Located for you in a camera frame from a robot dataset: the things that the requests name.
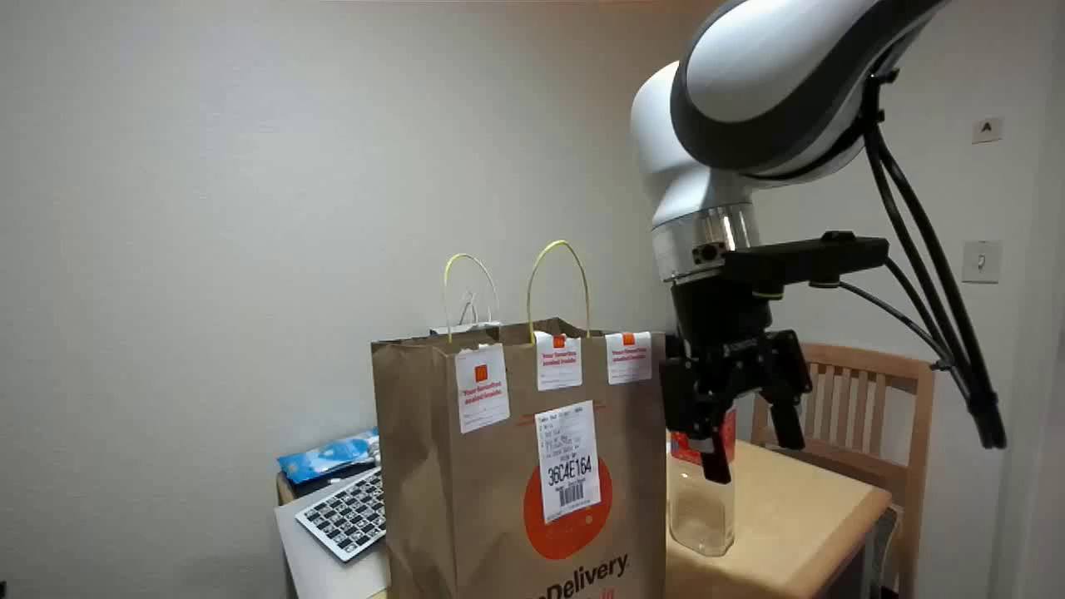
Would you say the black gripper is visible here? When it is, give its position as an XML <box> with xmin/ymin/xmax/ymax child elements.
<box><xmin>660</xmin><ymin>273</ymin><xmax>814</xmax><ymax>487</ymax></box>

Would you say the clear bottle with red label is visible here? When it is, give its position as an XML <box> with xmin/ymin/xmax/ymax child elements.
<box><xmin>664</xmin><ymin>409</ymin><xmax>741</xmax><ymax>558</ymax></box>

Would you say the brown McDelivery paper bag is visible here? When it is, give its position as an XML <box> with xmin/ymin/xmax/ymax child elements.
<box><xmin>366</xmin><ymin>238</ymin><xmax>671</xmax><ymax>599</ymax></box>

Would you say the wooden chair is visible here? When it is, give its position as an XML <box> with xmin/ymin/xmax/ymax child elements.
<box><xmin>748</xmin><ymin>340</ymin><xmax>939</xmax><ymax>599</ymax></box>

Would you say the silver laptop keyboard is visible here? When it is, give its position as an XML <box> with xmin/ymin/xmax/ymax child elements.
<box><xmin>292</xmin><ymin>464</ymin><xmax>391</xmax><ymax>565</ymax></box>

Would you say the blue plastic package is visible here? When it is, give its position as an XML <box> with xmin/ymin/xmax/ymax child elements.
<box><xmin>273</xmin><ymin>431</ymin><xmax>381</xmax><ymax>500</ymax></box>

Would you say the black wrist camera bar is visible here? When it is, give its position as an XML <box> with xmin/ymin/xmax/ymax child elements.
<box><xmin>717</xmin><ymin>230</ymin><xmax>890</xmax><ymax>295</ymax></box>

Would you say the white wall light switch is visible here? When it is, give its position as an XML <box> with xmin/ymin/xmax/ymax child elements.
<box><xmin>958</xmin><ymin>238</ymin><xmax>1006</xmax><ymax>287</ymax></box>

